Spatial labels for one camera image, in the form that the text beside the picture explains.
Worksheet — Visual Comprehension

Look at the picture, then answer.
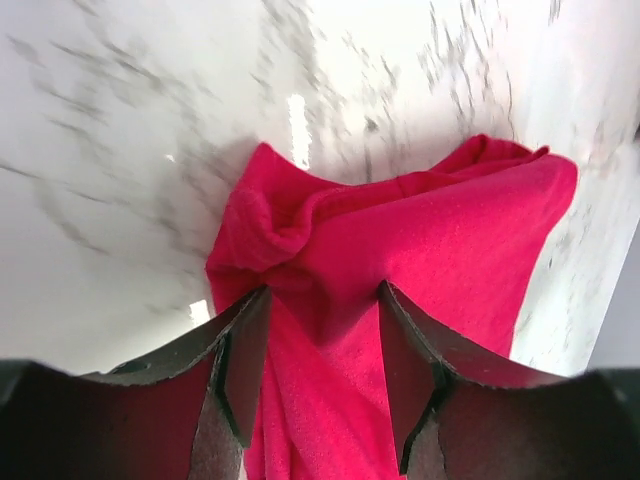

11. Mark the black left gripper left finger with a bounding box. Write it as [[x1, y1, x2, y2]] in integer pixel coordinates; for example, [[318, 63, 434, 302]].
[[1, 288, 271, 479]]

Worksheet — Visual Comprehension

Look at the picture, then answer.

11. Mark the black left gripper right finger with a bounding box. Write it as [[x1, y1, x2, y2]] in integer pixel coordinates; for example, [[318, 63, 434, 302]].
[[378, 282, 639, 479]]

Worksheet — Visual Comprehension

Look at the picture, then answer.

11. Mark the magenta pink t shirt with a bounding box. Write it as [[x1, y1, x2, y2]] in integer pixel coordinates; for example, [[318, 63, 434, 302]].
[[206, 135, 578, 479]]

